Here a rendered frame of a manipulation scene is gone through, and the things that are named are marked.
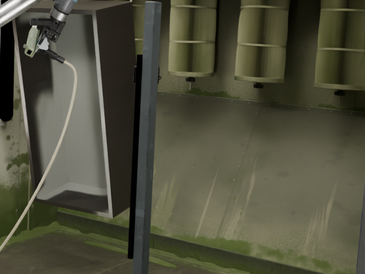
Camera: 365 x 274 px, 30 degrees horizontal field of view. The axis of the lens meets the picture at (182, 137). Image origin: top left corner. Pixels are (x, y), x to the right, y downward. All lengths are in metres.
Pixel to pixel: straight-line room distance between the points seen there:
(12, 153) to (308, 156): 2.02
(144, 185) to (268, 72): 1.94
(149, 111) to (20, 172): 2.40
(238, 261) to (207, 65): 1.37
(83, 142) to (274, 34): 1.41
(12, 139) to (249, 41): 1.76
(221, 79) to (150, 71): 2.40
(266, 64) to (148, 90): 1.90
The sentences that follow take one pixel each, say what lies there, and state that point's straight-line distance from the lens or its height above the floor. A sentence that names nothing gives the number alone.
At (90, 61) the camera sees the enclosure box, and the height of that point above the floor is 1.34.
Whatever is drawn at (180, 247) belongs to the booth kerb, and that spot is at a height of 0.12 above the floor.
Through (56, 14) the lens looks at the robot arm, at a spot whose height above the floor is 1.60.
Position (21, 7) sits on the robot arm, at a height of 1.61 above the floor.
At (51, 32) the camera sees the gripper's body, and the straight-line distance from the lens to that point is 3.60.
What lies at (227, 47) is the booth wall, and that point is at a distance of 5.02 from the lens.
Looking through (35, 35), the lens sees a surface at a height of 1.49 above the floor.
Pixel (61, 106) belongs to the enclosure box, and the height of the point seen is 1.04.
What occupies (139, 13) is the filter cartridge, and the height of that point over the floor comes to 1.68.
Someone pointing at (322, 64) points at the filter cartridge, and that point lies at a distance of 4.31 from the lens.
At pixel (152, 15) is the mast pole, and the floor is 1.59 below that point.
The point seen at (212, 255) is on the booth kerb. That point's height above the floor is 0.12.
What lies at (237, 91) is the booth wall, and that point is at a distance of 4.98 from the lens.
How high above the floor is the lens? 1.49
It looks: 8 degrees down
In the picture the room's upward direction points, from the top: 3 degrees clockwise
